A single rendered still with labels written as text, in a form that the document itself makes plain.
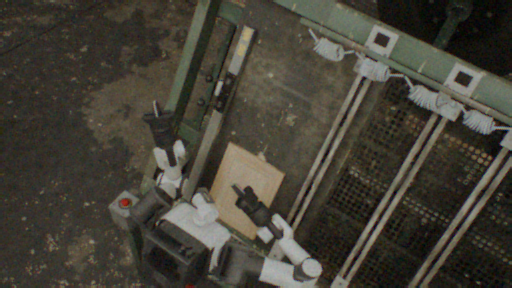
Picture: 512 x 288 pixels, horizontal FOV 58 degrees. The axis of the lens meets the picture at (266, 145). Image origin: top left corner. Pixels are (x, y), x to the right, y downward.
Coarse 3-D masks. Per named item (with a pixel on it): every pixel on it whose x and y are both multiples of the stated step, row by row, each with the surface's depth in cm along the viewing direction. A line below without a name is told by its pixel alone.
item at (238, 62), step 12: (252, 36) 201; (240, 60) 206; (240, 72) 210; (216, 120) 219; (216, 132) 222; (204, 144) 225; (204, 156) 227; (204, 168) 232; (192, 180) 234; (192, 192) 236
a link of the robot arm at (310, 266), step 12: (264, 264) 175; (276, 264) 177; (288, 264) 179; (300, 264) 178; (312, 264) 179; (264, 276) 175; (276, 276) 175; (288, 276) 175; (300, 276) 174; (312, 276) 175
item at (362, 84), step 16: (384, 32) 171; (368, 48) 174; (384, 48) 173; (368, 64) 163; (384, 64) 174; (368, 80) 182; (352, 96) 186; (352, 112) 188; (336, 128) 192; (336, 144) 194; (320, 160) 199; (320, 176) 201; (304, 192) 206; (304, 208) 208; (288, 224) 214; (272, 256) 222
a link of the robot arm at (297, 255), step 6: (288, 246) 187; (294, 246) 187; (288, 252) 187; (294, 252) 186; (300, 252) 185; (306, 252) 187; (294, 258) 185; (300, 258) 184; (306, 258) 184; (294, 264) 186; (318, 276) 178; (306, 282) 178; (312, 282) 179
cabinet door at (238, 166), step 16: (224, 160) 226; (240, 160) 222; (256, 160) 218; (224, 176) 228; (240, 176) 224; (256, 176) 221; (272, 176) 217; (224, 192) 231; (256, 192) 223; (272, 192) 219; (224, 208) 233; (240, 224) 231
